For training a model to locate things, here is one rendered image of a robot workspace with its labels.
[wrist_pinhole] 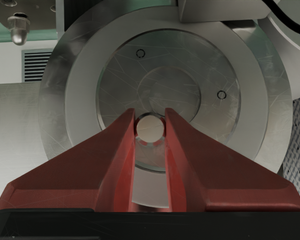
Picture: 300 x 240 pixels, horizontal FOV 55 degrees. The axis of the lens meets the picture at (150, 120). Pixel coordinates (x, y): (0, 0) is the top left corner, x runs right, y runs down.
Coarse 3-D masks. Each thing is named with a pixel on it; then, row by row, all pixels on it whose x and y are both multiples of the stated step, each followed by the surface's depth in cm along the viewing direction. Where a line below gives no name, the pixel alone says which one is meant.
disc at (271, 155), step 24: (120, 0) 17; (144, 0) 17; (168, 0) 17; (72, 24) 17; (96, 24) 17; (240, 24) 17; (72, 48) 17; (264, 48) 17; (48, 72) 17; (264, 72) 17; (48, 96) 17; (288, 96) 17; (48, 120) 16; (288, 120) 17; (48, 144) 16; (264, 144) 16; (288, 144) 17
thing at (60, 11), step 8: (56, 0) 18; (64, 0) 18; (72, 0) 20; (80, 0) 23; (88, 0) 27; (96, 0) 32; (56, 8) 18; (64, 8) 18; (72, 8) 20; (80, 8) 23; (88, 8) 26; (56, 16) 18; (64, 16) 18; (72, 16) 20; (56, 24) 18; (64, 24) 18
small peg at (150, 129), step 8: (152, 112) 12; (136, 120) 12; (144, 120) 12; (152, 120) 12; (160, 120) 12; (136, 128) 12; (144, 128) 12; (152, 128) 12; (160, 128) 12; (136, 136) 12; (144, 136) 12; (152, 136) 12; (160, 136) 12; (144, 144) 12; (152, 144) 12
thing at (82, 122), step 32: (96, 32) 17; (128, 32) 17; (224, 32) 17; (96, 64) 16; (256, 64) 16; (64, 96) 16; (256, 96) 16; (96, 128) 16; (256, 128) 16; (160, 192) 15
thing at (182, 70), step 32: (160, 32) 15; (192, 32) 15; (128, 64) 15; (160, 64) 15; (192, 64) 15; (224, 64) 15; (96, 96) 15; (128, 96) 15; (160, 96) 15; (192, 96) 15; (224, 96) 15; (224, 128) 14; (160, 160) 14
